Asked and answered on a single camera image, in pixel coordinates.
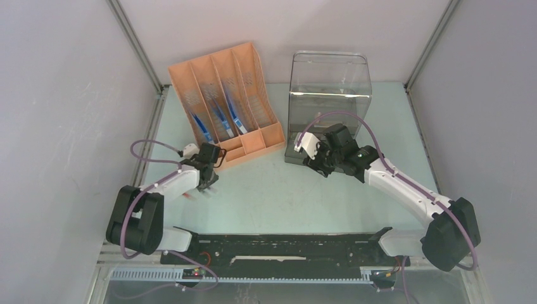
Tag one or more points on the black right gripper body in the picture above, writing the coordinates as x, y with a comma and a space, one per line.
325, 161

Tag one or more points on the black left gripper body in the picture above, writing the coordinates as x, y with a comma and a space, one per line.
206, 183

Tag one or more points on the blue folder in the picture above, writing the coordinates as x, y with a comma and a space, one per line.
202, 128
221, 116
233, 111

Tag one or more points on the grey transparent drawer unit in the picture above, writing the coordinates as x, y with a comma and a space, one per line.
324, 87

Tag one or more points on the red pen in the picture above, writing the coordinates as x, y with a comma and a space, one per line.
189, 196

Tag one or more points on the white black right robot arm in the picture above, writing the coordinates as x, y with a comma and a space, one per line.
449, 230

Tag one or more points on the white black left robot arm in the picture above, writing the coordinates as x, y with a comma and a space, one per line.
137, 224

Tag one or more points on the orange plastic desk organizer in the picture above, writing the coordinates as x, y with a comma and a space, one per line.
225, 99

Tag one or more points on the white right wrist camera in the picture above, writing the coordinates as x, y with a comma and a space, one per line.
308, 143

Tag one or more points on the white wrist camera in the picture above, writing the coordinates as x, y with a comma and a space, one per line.
189, 150
308, 143

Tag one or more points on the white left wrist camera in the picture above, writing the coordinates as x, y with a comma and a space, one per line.
189, 150

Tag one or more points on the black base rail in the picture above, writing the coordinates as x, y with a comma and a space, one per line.
293, 257

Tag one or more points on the aluminium frame post right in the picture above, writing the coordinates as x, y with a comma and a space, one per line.
433, 40

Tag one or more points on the aluminium frame post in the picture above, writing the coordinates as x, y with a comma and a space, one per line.
433, 40
129, 31

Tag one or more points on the aluminium frame post left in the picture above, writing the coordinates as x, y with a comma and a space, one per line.
129, 31

